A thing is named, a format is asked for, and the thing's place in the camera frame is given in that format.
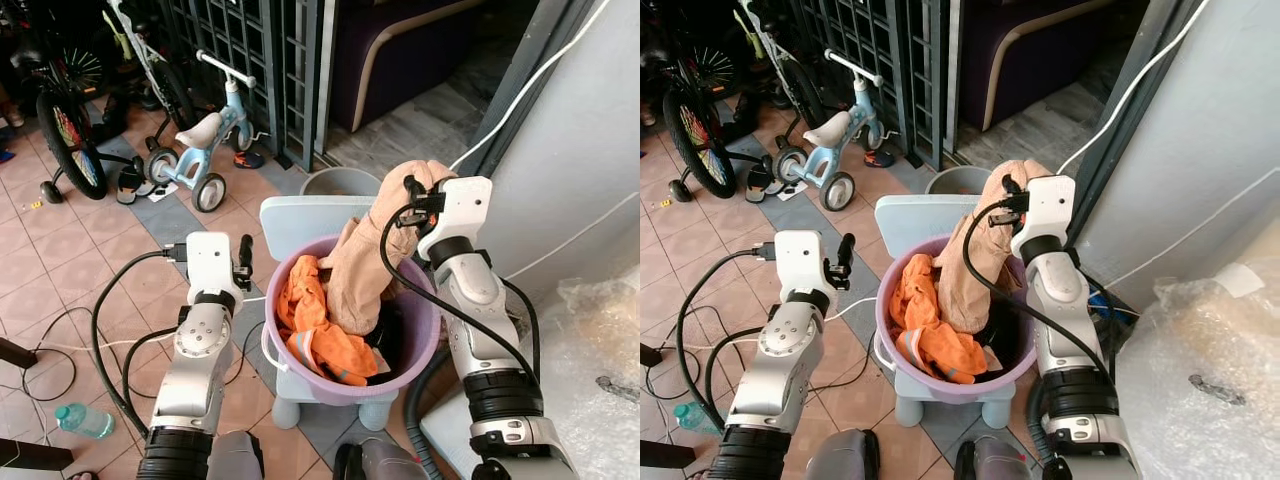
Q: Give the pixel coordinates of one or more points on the tan garment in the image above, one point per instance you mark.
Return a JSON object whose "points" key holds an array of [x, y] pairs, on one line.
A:
{"points": [[965, 265], [365, 265]]}

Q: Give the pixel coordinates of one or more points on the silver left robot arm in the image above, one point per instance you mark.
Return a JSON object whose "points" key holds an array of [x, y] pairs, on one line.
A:
{"points": [[195, 360], [780, 365]]}

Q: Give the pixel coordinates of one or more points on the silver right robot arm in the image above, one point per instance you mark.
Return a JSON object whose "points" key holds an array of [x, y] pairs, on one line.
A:
{"points": [[1070, 340], [490, 340]]}

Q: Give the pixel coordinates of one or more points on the grey plastic bucket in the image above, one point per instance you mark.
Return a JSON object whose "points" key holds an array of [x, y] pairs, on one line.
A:
{"points": [[340, 183], [958, 181]]}

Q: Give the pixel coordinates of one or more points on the light blue plastic stool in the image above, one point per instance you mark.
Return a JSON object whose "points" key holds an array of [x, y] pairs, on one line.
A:
{"points": [[300, 215], [915, 213]]}

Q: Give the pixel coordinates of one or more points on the orange garment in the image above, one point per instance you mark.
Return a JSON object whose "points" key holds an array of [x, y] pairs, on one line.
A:
{"points": [[930, 330], [320, 330]]}

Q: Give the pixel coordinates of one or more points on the light blue child balance bike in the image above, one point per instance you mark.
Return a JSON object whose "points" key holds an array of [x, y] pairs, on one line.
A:
{"points": [[205, 140], [832, 140]]}

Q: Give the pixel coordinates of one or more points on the dark garment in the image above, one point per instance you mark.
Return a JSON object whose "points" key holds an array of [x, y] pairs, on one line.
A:
{"points": [[1000, 335], [388, 340]]}

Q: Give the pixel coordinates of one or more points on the dark purple sofa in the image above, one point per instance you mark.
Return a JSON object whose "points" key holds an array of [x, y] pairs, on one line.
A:
{"points": [[400, 50], [1020, 50]]}

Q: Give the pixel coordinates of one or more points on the purple plastic laundry basket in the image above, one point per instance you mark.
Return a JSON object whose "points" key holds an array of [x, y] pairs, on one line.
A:
{"points": [[350, 392], [950, 392]]}

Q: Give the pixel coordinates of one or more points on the grey left robot leg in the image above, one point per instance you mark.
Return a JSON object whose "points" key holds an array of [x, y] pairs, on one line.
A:
{"points": [[235, 458], [845, 456]]}

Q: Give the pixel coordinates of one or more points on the grey robot leg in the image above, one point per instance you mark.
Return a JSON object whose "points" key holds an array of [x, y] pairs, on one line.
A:
{"points": [[1000, 462], [235, 458], [385, 465], [845, 456]]}

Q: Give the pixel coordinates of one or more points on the black child bicycle colourful wheel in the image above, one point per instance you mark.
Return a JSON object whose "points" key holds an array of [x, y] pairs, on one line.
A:
{"points": [[700, 140], [70, 140]]}

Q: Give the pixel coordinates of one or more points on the black metal grille gate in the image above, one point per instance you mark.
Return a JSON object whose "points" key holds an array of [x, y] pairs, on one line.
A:
{"points": [[250, 60], [880, 50]]}

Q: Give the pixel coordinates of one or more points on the clear plastic water bottle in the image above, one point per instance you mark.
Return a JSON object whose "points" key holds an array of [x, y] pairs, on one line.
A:
{"points": [[697, 418], [83, 421]]}

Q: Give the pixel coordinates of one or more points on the dark wooden furniture piece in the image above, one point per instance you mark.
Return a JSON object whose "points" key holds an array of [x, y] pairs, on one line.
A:
{"points": [[18, 353], [650, 355]]}

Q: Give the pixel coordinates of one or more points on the grey right robot leg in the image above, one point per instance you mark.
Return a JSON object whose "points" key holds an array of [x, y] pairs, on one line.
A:
{"points": [[385, 465], [1000, 462]]}

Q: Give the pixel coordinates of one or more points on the clear bubble wrap sheet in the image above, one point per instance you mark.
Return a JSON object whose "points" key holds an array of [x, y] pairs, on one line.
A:
{"points": [[600, 380], [1210, 370]]}

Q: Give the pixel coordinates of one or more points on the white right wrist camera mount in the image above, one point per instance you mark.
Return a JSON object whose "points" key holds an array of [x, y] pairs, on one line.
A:
{"points": [[1045, 212], [458, 212]]}

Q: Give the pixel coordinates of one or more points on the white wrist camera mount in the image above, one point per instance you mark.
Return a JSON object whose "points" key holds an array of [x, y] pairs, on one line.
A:
{"points": [[458, 212], [1045, 212], [798, 260], [210, 262]]}

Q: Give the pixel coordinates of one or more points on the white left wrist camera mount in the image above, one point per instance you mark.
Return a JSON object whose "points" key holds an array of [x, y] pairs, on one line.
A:
{"points": [[798, 260], [210, 262]]}

